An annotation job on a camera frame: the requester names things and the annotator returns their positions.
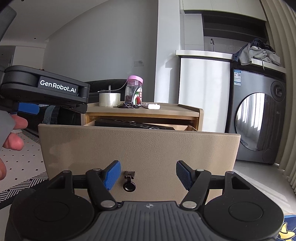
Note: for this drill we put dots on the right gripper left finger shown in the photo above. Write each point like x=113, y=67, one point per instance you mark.
x=63, y=208

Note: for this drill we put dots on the beige leather drawer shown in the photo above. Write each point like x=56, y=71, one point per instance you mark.
x=151, y=154

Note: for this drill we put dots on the person's left hand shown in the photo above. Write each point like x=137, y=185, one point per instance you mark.
x=13, y=141

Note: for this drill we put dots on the blue cartoon floor mat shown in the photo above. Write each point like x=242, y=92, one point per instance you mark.
x=288, y=229

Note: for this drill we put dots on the black white patterned rug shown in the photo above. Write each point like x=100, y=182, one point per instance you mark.
x=24, y=168

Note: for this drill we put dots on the clear tape roll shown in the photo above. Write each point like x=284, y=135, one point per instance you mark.
x=109, y=99

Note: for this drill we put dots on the black watch box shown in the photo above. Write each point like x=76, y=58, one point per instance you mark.
x=104, y=122

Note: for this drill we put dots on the bunch of keys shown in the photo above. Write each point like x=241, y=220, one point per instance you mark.
x=128, y=105

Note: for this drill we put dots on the pink lid plastic jar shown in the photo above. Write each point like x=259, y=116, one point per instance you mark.
x=133, y=90

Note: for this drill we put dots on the beige bedside cabinet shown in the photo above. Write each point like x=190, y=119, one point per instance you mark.
x=177, y=115

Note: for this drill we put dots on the grey washing machine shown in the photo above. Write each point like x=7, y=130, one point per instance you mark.
x=256, y=111

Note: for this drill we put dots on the white remote control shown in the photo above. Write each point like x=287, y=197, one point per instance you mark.
x=152, y=106

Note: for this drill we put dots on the white cabinet door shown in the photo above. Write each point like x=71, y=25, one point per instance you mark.
x=205, y=84

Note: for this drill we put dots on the pile of grey clothes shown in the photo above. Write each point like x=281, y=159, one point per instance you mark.
x=258, y=50

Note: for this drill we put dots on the chrome faucet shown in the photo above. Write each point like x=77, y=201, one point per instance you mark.
x=213, y=44

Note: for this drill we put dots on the wall power socket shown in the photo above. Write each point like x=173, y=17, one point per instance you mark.
x=138, y=63

